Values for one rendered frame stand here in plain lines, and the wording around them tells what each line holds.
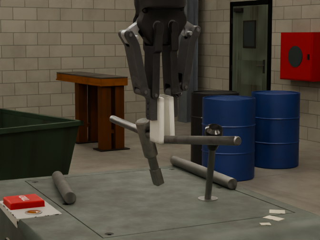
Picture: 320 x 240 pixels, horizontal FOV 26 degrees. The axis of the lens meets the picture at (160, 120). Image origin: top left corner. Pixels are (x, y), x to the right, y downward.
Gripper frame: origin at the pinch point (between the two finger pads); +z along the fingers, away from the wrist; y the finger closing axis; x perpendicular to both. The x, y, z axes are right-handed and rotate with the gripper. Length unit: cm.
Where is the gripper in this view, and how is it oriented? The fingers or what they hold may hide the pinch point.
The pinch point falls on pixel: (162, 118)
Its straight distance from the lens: 103.5
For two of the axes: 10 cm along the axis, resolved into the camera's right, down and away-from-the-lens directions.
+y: 8.5, -1.3, 5.2
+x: -5.3, -1.7, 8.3
